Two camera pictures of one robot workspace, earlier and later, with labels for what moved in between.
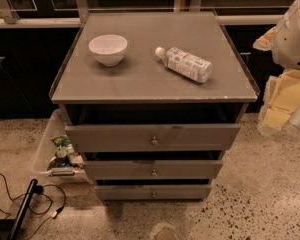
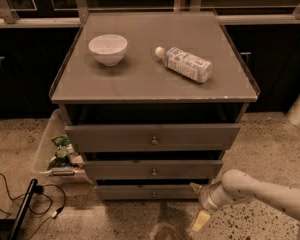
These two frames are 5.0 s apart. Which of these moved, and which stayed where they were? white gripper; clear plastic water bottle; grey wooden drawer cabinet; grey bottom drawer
Moved: white gripper
Stayed: clear plastic water bottle; grey wooden drawer cabinet; grey bottom drawer
